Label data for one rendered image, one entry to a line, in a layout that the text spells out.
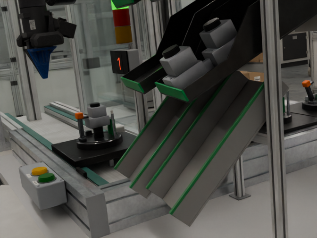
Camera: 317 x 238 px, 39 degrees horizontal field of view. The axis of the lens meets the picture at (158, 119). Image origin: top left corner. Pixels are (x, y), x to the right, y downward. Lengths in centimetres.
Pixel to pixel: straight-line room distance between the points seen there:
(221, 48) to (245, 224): 44
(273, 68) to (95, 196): 49
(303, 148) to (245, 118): 62
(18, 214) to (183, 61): 70
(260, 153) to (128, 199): 39
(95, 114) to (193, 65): 64
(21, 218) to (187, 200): 60
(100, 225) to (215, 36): 50
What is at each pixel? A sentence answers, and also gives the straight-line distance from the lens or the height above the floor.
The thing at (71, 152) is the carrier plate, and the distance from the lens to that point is 132.
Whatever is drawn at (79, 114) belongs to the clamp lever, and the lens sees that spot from 132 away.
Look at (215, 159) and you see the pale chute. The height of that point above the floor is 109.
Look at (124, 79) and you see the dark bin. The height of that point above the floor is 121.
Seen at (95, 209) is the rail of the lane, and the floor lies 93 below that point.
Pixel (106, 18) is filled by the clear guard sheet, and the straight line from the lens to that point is 154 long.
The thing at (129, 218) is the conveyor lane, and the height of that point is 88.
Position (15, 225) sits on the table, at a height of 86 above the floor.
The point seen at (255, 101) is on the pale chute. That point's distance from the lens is 73.
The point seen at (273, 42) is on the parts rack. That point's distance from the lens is 70.
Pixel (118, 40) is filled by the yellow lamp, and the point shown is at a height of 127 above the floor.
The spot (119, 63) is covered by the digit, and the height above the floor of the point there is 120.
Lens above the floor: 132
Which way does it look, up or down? 12 degrees down
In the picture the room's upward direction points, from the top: 6 degrees counter-clockwise
